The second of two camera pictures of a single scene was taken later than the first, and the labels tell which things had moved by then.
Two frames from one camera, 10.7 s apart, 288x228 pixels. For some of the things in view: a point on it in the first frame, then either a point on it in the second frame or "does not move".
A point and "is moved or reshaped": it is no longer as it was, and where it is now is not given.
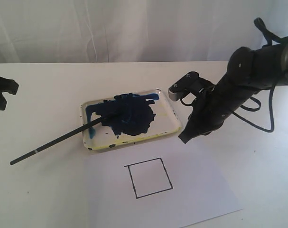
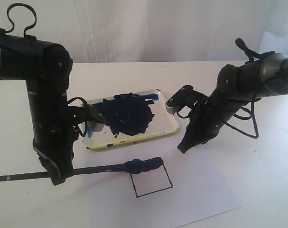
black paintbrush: (59, 138) is moved or reshaped
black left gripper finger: (1, 84) -> (55, 132)
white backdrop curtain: (111, 31) does not move
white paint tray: (128, 118) does not move
